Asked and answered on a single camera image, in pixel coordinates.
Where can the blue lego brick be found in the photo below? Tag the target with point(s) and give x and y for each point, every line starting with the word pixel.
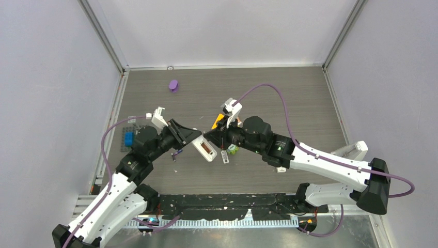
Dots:
pixel 129 139

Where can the green monster toy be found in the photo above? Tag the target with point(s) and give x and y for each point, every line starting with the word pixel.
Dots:
pixel 232 149

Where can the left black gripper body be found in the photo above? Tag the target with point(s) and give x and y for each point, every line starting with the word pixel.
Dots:
pixel 177 140

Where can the white remote battery cover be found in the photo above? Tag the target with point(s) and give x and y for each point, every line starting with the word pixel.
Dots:
pixel 224 156

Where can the grey lego baseplate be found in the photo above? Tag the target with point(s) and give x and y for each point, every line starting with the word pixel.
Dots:
pixel 133 128

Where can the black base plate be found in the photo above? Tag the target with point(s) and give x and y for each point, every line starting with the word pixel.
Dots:
pixel 229 207

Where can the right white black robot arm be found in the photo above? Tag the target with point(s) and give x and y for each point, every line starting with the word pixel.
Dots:
pixel 356 182

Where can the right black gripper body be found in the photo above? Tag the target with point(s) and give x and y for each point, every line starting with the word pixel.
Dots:
pixel 230 136

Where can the small grey sticker tile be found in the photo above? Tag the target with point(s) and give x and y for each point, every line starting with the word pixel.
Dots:
pixel 131 119

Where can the yellow triangular toy block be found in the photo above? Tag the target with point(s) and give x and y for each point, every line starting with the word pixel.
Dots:
pixel 218 118

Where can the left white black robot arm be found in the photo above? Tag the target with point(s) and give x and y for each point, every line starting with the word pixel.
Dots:
pixel 125 196

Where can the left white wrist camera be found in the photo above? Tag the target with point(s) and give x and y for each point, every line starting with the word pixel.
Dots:
pixel 157 119

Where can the purple plastic cap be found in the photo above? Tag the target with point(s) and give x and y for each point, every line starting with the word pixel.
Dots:
pixel 173 86

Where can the white remote control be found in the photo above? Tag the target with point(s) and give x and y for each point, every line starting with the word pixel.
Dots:
pixel 281 170
pixel 208 157

